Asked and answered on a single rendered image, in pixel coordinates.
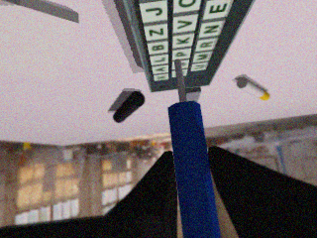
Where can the blue stylus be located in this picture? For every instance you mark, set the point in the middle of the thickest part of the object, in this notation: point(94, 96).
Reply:
point(193, 177)

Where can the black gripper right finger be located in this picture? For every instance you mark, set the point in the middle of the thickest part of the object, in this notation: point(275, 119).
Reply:
point(261, 202)

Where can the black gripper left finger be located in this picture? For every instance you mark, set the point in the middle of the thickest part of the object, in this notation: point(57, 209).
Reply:
point(149, 210)

